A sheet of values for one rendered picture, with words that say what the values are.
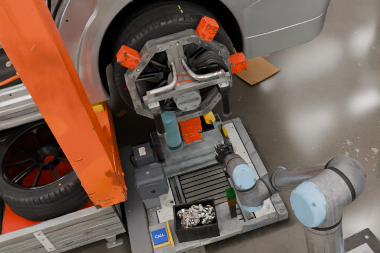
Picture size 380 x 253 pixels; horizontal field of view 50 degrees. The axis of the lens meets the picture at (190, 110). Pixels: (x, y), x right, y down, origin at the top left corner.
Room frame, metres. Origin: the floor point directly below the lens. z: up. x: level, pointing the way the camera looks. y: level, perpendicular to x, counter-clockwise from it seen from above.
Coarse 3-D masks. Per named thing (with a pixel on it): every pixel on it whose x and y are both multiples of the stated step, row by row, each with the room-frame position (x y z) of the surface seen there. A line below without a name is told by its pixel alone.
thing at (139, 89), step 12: (204, 48) 1.72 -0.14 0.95; (156, 60) 1.70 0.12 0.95; (192, 60) 1.71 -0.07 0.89; (156, 72) 1.69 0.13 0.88; (168, 72) 1.74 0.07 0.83; (204, 72) 1.84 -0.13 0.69; (144, 84) 1.83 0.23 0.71; (156, 84) 1.70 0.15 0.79; (204, 96) 1.70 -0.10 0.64; (168, 108) 1.67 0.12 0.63
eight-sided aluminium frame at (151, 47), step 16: (192, 32) 1.63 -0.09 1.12; (144, 48) 1.62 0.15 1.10; (160, 48) 1.60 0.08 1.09; (208, 48) 1.62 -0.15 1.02; (224, 48) 1.65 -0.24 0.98; (144, 64) 1.58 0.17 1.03; (128, 80) 1.56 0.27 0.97; (208, 96) 1.66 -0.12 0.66; (144, 112) 1.57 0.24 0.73; (176, 112) 1.63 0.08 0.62; (192, 112) 1.60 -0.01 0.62; (208, 112) 1.61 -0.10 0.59
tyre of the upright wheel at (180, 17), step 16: (160, 0) 1.89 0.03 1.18; (176, 0) 1.88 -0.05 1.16; (128, 16) 1.87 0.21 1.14; (144, 16) 1.78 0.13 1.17; (160, 16) 1.74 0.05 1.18; (176, 16) 1.72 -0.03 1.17; (192, 16) 1.72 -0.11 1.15; (208, 16) 1.79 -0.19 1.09; (128, 32) 1.74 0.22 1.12; (144, 32) 1.67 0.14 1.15; (160, 32) 1.67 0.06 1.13; (176, 32) 1.69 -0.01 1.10; (224, 32) 1.73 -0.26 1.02; (112, 48) 1.83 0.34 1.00; (112, 64) 1.78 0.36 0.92; (128, 96) 1.64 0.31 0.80
